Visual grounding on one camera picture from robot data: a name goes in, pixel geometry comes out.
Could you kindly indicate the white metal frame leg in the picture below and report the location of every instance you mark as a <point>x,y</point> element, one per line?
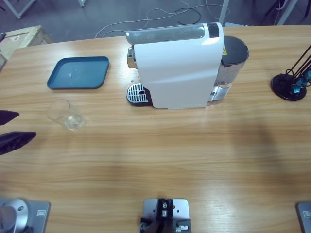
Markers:
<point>285,13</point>

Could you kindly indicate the white capsule coffee machine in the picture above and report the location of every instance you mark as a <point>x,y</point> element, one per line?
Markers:
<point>175,72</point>

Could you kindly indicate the blue plastic tray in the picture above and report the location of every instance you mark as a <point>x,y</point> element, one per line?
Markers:
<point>80,72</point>

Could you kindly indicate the white metal post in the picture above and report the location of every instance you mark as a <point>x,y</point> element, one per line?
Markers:
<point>224,11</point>

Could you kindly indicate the black capsule stand with rods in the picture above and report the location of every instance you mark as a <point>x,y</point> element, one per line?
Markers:
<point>279,85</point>

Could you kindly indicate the short white metal leg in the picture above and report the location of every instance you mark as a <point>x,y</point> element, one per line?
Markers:
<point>81,3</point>

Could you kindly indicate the silver coffee machine lever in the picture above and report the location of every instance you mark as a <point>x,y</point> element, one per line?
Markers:
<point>165,34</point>

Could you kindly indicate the white metal table frame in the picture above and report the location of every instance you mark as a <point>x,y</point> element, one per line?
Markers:
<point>18,13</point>

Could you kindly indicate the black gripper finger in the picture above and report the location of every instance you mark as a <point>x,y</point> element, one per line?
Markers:
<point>6,117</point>
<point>12,142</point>

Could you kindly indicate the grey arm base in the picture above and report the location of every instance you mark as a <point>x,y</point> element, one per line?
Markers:
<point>305,218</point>
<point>36,216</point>

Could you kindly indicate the clear water tank, black lid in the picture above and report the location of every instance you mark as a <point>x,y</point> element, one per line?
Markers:
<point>233,48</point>

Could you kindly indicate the wooden crate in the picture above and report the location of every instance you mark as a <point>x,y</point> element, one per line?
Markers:
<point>24,36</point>

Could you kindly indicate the clear drinking glass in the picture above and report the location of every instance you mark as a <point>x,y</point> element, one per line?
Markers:
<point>73,121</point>

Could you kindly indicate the black drip tray, metal grate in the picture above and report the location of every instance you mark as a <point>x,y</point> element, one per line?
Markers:
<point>136,93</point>

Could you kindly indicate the blue coffee capsule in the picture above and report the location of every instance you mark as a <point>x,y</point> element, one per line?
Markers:
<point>301,82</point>
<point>308,74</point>
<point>295,90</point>

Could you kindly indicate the centre metal camera mount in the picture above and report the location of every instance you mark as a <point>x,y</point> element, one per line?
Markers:
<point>150,208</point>

